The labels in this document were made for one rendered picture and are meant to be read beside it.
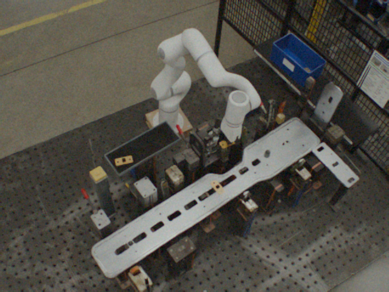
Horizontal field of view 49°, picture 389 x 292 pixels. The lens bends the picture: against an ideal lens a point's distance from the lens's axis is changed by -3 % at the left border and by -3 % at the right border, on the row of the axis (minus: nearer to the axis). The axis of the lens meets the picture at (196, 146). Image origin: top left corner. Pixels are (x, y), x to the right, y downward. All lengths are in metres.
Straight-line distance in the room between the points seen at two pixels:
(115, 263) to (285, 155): 1.07
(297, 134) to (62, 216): 1.42
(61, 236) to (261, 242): 1.11
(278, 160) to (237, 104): 0.70
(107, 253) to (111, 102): 1.96
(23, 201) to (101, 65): 1.85
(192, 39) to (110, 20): 2.70
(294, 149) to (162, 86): 0.80
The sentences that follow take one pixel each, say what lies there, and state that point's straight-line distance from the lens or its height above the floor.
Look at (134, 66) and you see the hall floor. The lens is 4.12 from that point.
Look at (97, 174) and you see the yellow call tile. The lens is 2.17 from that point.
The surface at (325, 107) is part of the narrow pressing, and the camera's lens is 2.52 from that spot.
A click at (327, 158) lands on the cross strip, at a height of 1.00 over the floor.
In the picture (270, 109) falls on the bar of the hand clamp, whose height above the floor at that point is 1.16.
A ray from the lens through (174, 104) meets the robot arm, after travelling 2.53.
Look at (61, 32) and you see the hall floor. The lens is 4.55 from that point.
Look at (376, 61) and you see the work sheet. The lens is 2.53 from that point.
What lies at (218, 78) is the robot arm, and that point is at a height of 1.62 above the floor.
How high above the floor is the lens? 3.04
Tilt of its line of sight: 58 degrees down
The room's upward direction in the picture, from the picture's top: 6 degrees clockwise
